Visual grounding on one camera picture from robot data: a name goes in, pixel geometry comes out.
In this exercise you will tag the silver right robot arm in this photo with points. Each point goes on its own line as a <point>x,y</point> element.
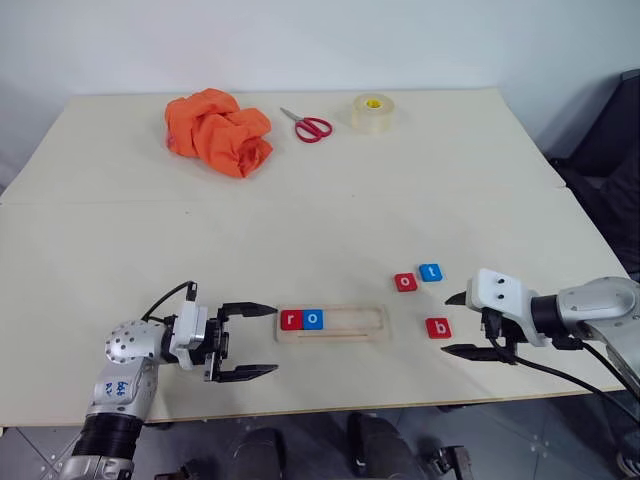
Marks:
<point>600,305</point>

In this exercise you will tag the wooden letter tray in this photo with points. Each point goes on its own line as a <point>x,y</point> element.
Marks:
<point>350,332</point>

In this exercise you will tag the red letter r block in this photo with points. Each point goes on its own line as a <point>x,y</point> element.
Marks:
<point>292,320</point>

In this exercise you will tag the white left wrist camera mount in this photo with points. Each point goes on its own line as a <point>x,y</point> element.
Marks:
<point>190,330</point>

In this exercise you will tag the red letter b block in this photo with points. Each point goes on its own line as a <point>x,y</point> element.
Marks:
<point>439,328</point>

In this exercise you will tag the clear tape roll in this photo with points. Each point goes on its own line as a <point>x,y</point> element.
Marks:
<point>372,116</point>

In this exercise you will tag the crumpled orange cloth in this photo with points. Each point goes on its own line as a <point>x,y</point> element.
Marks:
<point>215,130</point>

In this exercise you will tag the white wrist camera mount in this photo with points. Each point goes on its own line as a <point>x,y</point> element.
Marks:
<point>190,330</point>
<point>500,295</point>

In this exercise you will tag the blue letter o block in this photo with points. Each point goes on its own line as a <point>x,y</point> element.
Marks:
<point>313,319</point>

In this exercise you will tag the blue letter t block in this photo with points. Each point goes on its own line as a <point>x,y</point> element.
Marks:
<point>431,273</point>

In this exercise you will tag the dark rounded shape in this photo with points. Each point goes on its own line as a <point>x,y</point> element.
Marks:
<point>260,455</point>
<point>380,450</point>

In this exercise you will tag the black metal floor bracket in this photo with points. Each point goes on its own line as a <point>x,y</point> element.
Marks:
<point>452,462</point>

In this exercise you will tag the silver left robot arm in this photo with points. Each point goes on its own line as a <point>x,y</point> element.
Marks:
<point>125,370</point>

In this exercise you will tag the black chair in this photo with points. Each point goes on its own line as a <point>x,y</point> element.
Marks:
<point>605,175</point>

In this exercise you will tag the red letter o block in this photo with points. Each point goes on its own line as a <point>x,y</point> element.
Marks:
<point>405,282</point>

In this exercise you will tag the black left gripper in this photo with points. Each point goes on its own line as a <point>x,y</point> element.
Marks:
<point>217,345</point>

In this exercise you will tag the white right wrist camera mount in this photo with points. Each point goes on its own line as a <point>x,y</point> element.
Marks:
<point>500,295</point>

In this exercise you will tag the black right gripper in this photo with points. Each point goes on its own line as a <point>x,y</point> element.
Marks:
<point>505,332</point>

